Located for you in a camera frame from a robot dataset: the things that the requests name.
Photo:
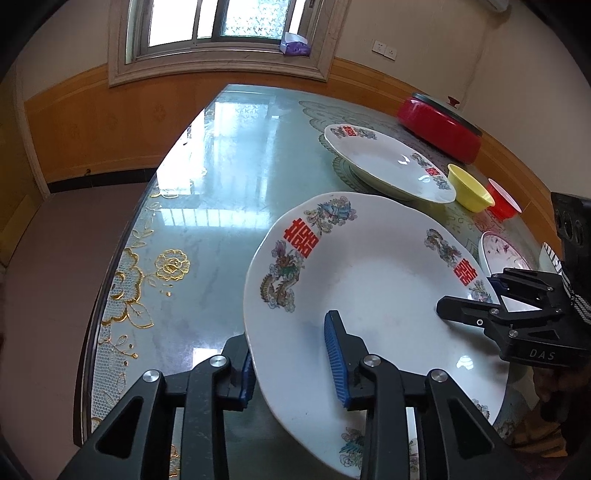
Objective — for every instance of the grey pot lid red knob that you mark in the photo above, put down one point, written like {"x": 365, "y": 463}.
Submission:
{"x": 443, "y": 113}

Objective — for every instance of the white lace tablecloth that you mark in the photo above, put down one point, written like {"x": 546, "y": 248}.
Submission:
{"x": 138, "y": 295}

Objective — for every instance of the large white dragon print plate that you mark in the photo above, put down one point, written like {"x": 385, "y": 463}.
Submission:
{"x": 378, "y": 286}

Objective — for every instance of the person's right hand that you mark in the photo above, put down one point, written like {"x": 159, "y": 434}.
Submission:
{"x": 549, "y": 392}

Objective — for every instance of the yellow bowl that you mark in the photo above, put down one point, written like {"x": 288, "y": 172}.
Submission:
{"x": 468, "y": 189}

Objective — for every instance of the red bowl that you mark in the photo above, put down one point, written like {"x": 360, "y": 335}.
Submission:
{"x": 503, "y": 203}

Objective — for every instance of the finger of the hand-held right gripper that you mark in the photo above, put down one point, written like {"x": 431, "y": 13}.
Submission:
{"x": 521, "y": 284}
{"x": 466, "y": 314}

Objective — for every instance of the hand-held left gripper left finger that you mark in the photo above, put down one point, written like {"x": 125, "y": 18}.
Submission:
{"x": 244, "y": 383}

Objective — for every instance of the purple tissue box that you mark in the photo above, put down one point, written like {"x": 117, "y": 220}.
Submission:
{"x": 295, "y": 45}

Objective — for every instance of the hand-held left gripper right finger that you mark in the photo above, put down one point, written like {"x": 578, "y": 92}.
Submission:
{"x": 334, "y": 355}

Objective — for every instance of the window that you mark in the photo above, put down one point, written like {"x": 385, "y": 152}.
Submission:
{"x": 221, "y": 27}

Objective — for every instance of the pink bowl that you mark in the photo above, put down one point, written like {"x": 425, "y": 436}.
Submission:
{"x": 501, "y": 251}

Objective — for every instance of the white wall socket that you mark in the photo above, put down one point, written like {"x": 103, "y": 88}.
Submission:
{"x": 379, "y": 46}
{"x": 391, "y": 52}

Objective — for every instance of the red electric pot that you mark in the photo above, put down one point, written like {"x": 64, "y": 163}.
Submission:
{"x": 434, "y": 129}

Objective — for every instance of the white striped object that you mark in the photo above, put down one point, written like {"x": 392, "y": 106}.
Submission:
{"x": 549, "y": 256}

